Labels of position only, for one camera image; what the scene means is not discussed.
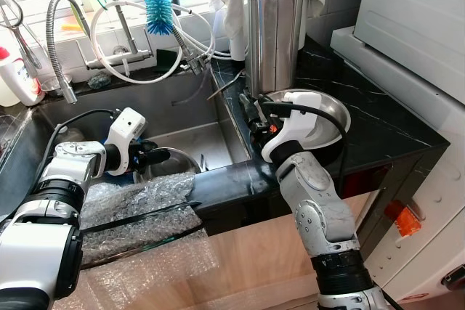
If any black strap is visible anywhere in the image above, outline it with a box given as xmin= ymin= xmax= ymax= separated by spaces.
xmin=80 ymin=200 xmax=203 ymax=237
xmin=80 ymin=224 xmax=206 ymax=267

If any large steel plate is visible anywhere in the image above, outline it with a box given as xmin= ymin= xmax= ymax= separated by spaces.
xmin=265 ymin=89 xmax=352 ymax=147

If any shiny steel bowl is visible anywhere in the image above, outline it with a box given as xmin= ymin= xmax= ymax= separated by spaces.
xmin=134 ymin=147 xmax=201 ymax=184

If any white washing machine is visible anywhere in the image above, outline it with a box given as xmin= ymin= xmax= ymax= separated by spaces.
xmin=331 ymin=27 xmax=465 ymax=303

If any small steel cup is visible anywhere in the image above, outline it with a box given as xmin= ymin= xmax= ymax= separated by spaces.
xmin=40 ymin=70 xmax=73 ymax=93

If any white red detergent bottle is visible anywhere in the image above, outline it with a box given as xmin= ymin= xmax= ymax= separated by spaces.
xmin=0 ymin=47 xmax=46 ymax=107

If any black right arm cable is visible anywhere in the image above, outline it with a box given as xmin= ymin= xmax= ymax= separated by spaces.
xmin=260 ymin=99 xmax=349 ymax=180

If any stainless steel sink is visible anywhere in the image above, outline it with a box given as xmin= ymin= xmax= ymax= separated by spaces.
xmin=29 ymin=70 xmax=255 ymax=202

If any chrome flexible gooseneck faucet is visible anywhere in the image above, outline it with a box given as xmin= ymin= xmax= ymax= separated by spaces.
xmin=46 ymin=0 xmax=92 ymax=105

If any clear plastic bottle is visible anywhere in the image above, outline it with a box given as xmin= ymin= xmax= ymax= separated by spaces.
xmin=54 ymin=125 xmax=81 ymax=144

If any white looped water hose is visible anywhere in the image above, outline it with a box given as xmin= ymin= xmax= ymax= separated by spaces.
xmin=91 ymin=1 xmax=186 ymax=86

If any black plastic piece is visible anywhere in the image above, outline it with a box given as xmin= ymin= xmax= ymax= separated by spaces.
xmin=153 ymin=50 xmax=182 ymax=71

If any wooden base cabinet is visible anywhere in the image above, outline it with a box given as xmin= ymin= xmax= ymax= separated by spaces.
xmin=73 ymin=187 xmax=393 ymax=310

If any thin brown chopstick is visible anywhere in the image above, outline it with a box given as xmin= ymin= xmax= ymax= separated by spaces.
xmin=207 ymin=74 xmax=244 ymax=100

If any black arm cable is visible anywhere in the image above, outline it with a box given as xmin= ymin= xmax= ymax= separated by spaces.
xmin=44 ymin=109 xmax=117 ymax=180
xmin=260 ymin=99 xmax=349 ymax=180

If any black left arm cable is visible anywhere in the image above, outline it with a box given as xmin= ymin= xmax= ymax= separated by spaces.
xmin=44 ymin=109 xmax=117 ymax=180

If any white ribbed panel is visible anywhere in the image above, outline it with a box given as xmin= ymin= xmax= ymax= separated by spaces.
xmin=352 ymin=0 xmax=465 ymax=104

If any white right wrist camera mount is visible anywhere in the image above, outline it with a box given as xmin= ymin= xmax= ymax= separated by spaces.
xmin=260 ymin=91 xmax=324 ymax=164

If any grey blue scouring pad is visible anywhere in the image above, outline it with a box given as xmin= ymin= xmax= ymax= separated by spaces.
xmin=87 ymin=70 xmax=113 ymax=89

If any dark metal utensil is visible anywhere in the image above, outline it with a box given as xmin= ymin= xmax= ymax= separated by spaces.
xmin=196 ymin=152 xmax=211 ymax=173

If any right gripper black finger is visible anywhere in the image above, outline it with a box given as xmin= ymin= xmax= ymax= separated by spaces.
xmin=240 ymin=92 xmax=261 ymax=126

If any chrome spring neck faucet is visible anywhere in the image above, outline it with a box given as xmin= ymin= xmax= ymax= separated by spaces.
xmin=86 ymin=0 xmax=213 ymax=75

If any orange plastic clip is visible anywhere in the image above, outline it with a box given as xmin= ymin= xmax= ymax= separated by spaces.
xmin=383 ymin=200 xmax=424 ymax=238

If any clear bubble wrap sheet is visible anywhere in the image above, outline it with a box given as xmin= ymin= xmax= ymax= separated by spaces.
xmin=73 ymin=172 xmax=219 ymax=310

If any stainless steel knife block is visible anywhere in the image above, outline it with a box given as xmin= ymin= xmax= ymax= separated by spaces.
xmin=242 ymin=0 xmax=304 ymax=99

